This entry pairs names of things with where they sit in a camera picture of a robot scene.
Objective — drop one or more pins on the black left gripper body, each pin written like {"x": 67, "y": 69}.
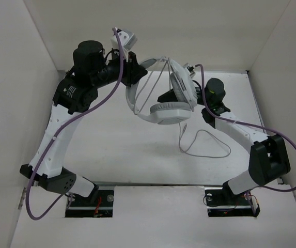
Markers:
{"x": 110, "y": 73}

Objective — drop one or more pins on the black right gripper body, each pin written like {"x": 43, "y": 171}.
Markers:
{"x": 199, "y": 96}

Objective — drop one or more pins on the white grey headphones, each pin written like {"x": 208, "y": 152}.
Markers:
{"x": 167, "y": 113}

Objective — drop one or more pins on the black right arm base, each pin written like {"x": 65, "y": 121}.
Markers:
{"x": 219, "y": 204}

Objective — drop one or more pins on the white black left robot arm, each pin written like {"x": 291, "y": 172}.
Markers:
{"x": 73, "y": 96}

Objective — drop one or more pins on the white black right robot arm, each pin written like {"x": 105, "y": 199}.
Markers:
{"x": 268, "y": 154}

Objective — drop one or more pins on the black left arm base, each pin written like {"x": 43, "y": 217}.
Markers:
{"x": 102, "y": 207}

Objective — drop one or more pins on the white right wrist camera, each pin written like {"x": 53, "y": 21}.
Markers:
{"x": 190, "y": 70}

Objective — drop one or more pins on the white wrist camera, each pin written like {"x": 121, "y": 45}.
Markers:
{"x": 190, "y": 70}
{"x": 127, "y": 39}

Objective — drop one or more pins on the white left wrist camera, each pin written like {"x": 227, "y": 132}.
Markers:
{"x": 127, "y": 39}

